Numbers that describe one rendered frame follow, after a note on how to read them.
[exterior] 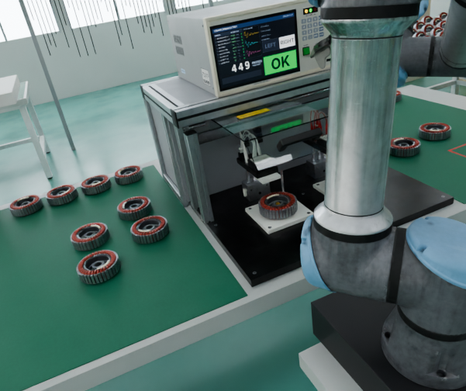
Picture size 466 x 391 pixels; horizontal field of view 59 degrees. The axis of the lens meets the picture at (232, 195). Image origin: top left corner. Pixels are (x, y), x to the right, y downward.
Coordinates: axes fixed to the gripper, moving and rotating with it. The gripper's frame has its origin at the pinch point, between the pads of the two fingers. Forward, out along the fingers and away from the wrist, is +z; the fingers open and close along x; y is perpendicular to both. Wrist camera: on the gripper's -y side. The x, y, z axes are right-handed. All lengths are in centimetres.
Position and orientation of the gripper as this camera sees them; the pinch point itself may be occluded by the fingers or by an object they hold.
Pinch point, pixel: (320, 50)
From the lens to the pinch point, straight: 122.0
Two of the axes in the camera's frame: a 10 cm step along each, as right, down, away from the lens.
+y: 3.0, 9.5, 0.8
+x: 9.1, -3.1, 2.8
